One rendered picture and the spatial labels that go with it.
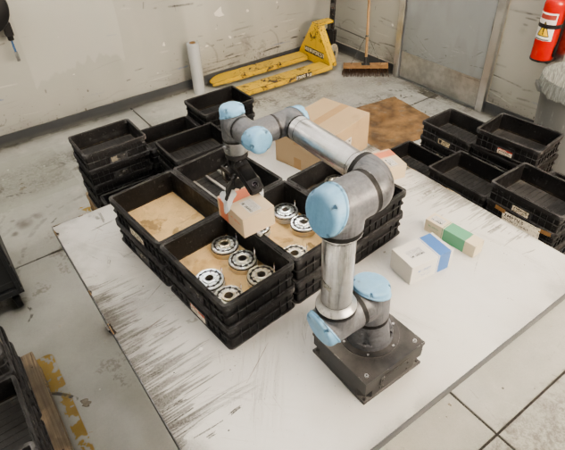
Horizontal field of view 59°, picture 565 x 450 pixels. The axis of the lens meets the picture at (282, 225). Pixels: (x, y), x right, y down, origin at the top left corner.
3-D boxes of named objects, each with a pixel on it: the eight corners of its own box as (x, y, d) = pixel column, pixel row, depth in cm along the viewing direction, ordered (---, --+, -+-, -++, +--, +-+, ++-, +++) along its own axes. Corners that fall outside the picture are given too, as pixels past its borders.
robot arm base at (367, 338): (402, 340, 156) (405, 319, 150) (361, 359, 152) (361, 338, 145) (375, 308, 167) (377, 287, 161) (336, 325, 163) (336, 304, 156)
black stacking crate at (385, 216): (403, 213, 205) (407, 191, 197) (354, 247, 190) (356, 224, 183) (334, 175, 228) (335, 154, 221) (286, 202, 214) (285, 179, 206)
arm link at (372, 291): (398, 313, 152) (402, 282, 143) (365, 336, 146) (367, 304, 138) (370, 292, 160) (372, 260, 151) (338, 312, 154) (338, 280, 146)
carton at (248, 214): (275, 223, 166) (274, 205, 161) (245, 238, 160) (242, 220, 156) (248, 201, 176) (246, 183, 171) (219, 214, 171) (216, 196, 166)
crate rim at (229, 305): (296, 267, 169) (296, 262, 167) (224, 313, 154) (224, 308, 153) (226, 214, 193) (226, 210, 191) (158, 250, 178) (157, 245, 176)
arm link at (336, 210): (368, 333, 147) (386, 182, 111) (328, 359, 141) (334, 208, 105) (341, 307, 154) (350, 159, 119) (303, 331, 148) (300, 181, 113)
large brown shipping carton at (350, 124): (321, 179, 245) (321, 144, 233) (276, 159, 261) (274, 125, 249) (367, 146, 268) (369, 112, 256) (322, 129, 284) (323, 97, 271)
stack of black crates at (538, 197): (568, 262, 274) (598, 195, 245) (535, 286, 261) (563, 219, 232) (504, 225, 299) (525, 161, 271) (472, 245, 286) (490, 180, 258)
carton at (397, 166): (404, 177, 245) (406, 163, 240) (383, 182, 242) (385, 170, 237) (387, 161, 256) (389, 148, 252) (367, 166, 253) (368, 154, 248)
